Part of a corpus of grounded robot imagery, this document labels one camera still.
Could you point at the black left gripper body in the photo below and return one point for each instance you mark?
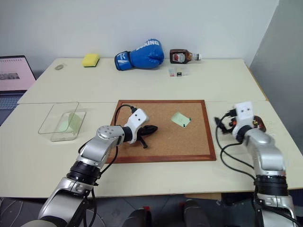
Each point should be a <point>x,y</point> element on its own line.
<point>141,133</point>

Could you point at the dark rounded shape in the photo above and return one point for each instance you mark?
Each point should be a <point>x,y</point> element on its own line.
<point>137,218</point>
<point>195,214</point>

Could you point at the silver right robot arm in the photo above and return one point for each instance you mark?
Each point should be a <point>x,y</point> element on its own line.
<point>267,153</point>

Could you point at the small dark brown tray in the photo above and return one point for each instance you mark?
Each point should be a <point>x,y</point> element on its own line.
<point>260,124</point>

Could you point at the small clear compartment case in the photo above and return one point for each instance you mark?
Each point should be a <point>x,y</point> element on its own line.
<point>179,72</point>

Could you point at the wood-framed cork board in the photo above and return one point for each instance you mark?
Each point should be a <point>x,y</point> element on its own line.
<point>163,142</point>

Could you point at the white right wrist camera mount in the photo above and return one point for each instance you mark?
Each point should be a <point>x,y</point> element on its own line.
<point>245,113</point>

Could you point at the clear plastic box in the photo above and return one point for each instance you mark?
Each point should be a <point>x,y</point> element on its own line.
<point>59,118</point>

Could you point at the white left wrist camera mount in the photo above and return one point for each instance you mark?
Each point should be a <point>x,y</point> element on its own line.
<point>138,119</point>

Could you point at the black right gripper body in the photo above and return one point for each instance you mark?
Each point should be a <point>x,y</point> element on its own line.
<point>231,125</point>

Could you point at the brown sauce bottle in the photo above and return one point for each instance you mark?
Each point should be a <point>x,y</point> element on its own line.
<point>181,56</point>

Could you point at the blue boxing glove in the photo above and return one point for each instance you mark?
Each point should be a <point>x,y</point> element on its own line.
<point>144,55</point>

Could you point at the small clear round lid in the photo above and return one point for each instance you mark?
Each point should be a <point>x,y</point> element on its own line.
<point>59,67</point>

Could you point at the open laptop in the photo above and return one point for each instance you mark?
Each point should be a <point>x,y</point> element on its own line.
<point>14,75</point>

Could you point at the green sticky note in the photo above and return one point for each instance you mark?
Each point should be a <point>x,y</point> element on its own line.
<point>71,124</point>
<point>179,117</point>

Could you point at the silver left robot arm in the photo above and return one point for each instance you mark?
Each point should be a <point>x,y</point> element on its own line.
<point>104,146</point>

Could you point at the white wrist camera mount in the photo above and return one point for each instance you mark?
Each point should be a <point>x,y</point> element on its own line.
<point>245,113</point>
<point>138,119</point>

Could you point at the yellow green sponge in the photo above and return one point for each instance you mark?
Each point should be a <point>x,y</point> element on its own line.
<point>90,59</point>

